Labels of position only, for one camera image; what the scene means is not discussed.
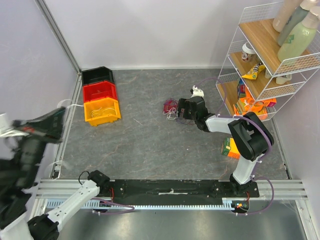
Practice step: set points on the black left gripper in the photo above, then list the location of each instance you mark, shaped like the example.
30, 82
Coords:
49, 125

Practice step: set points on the green lotion bottle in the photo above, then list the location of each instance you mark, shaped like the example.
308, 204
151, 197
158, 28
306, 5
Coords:
300, 37

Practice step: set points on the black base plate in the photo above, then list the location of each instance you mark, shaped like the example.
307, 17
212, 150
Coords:
138, 188

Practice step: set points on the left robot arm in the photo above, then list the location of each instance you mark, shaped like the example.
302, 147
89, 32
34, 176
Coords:
19, 174

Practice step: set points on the orange snack boxes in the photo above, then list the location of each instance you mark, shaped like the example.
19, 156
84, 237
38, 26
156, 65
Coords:
249, 104

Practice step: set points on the slotted cable duct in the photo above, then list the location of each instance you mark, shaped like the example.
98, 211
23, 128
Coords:
162, 202

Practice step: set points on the red plastic bin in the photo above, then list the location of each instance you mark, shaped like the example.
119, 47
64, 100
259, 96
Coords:
100, 90

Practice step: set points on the yellow snack bag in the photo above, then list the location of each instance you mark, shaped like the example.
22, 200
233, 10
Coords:
253, 73

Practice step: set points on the white wire shelf rack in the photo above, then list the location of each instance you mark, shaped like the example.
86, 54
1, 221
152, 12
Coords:
255, 27

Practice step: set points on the yellow plastic bin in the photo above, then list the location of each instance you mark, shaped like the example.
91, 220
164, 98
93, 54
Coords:
101, 111

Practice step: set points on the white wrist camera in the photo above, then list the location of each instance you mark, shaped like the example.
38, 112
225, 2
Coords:
196, 92
6, 130

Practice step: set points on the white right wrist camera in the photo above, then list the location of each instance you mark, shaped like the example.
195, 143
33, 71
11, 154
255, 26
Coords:
196, 92

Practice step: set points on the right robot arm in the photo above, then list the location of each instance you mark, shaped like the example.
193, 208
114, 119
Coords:
251, 137

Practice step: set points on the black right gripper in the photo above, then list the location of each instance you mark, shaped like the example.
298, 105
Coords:
189, 110

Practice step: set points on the paper coffee cup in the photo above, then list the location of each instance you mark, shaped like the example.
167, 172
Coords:
248, 53

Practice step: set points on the beige bottle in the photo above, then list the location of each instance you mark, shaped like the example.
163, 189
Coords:
281, 18

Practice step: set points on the colourful small carton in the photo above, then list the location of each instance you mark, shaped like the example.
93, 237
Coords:
241, 89

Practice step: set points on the grey green bottle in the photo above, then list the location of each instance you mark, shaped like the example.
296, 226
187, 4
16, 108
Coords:
296, 17

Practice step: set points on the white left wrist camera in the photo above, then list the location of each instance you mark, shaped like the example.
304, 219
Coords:
6, 130

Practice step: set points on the small white bottle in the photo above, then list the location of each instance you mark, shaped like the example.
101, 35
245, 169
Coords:
280, 80

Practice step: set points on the black plastic bin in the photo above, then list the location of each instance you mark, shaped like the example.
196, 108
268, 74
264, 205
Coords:
97, 75

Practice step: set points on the green orange box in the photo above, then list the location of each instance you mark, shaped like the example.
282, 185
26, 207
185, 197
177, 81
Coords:
229, 148

